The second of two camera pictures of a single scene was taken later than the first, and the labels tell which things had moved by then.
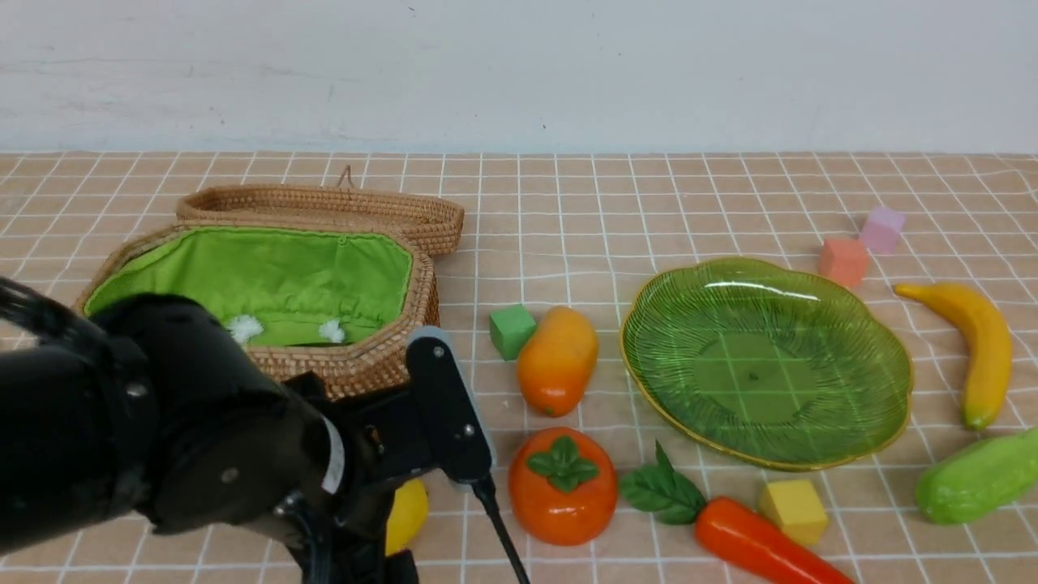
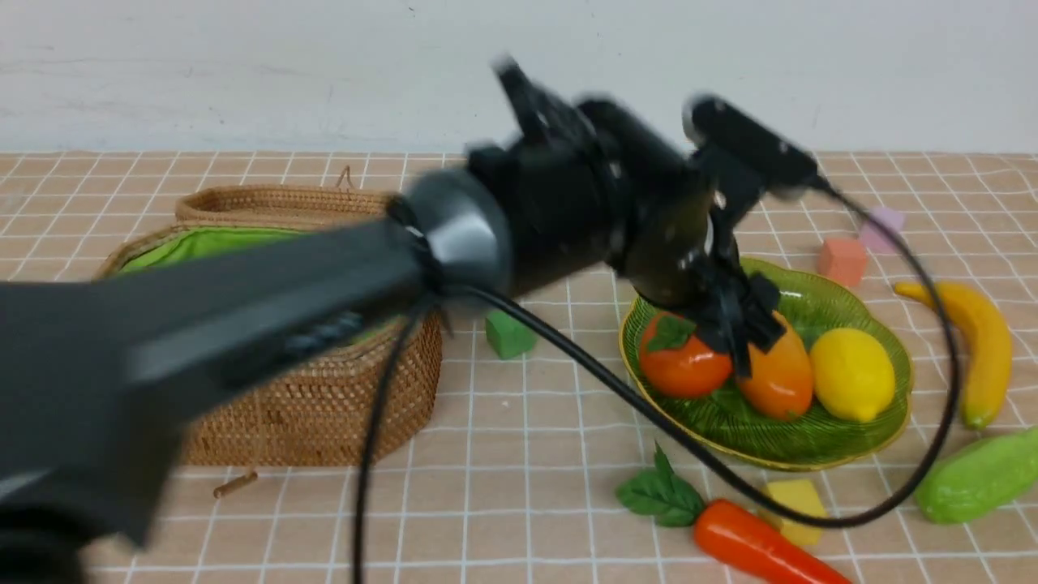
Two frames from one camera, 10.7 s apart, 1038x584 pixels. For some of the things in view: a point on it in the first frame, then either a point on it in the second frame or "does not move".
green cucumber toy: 978,478 does not move
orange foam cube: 843,260 does not move
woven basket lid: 437,224 does not move
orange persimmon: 563,484 to 677,362
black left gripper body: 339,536 to 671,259
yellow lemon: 408,517 to 852,372
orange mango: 557,359 to 781,384
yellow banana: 988,345 does not move
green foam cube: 511,328 does not move
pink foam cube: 881,229 does not move
